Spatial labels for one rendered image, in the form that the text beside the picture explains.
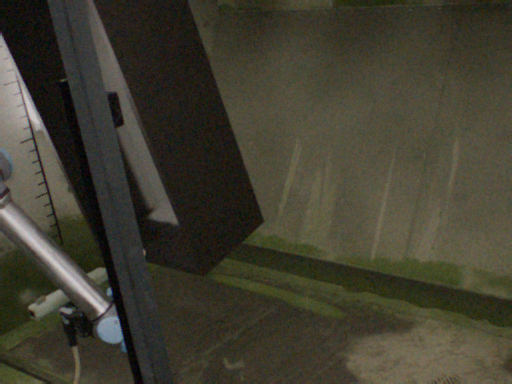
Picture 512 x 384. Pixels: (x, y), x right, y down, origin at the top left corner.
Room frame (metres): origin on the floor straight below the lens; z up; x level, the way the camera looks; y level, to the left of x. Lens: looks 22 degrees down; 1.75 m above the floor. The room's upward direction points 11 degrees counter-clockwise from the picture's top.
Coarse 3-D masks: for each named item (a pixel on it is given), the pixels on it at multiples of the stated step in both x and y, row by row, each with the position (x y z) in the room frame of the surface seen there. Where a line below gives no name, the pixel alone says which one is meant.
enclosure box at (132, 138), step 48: (0, 0) 3.21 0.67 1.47; (96, 0) 2.73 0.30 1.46; (144, 0) 2.86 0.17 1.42; (48, 48) 3.31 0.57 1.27; (96, 48) 3.43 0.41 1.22; (144, 48) 2.83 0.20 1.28; (192, 48) 2.97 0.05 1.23; (48, 96) 3.27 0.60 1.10; (144, 96) 2.81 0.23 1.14; (192, 96) 2.94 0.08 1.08; (144, 144) 3.45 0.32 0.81; (192, 144) 2.92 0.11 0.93; (144, 192) 3.50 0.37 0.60; (192, 192) 2.89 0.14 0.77; (240, 192) 3.04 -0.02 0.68; (96, 240) 3.29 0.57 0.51; (144, 240) 3.26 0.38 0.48; (192, 240) 2.86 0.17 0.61; (240, 240) 3.01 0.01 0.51
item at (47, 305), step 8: (96, 272) 2.85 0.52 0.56; (104, 272) 2.85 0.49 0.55; (96, 280) 2.82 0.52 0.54; (104, 280) 2.85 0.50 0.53; (48, 296) 2.73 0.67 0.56; (56, 296) 2.72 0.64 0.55; (64, 296) 2.73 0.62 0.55; (32, 304) 2.69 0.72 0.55; (40, 304) 2.68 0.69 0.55; (48, 304) 2.69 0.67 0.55; (56, 304) 2.71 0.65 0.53; (64, 304) 2.73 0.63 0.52; (40, 312) 2.66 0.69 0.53; (48, 312) 2.69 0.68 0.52; (64, 328) 2.75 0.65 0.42; (72, 328) 2.75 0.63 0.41; (72, 336) 2.75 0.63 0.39; (72, 344) 2.75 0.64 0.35
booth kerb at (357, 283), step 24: (264, 264) 3.73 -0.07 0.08; (288, 264) 3.62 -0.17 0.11; (312, 264) 3.52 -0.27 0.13; (336, 264) 3.42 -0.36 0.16; (360, 288) 3.33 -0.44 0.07; (384, 288) 3.24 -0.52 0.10; (408, 288) 3.15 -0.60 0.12; (432, 288) 3.07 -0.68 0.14; (456, 288) 3.00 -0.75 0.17; (456, 312) 3.00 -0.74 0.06; (480, 312) 2.92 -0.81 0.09; (504, 312) 2.85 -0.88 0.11
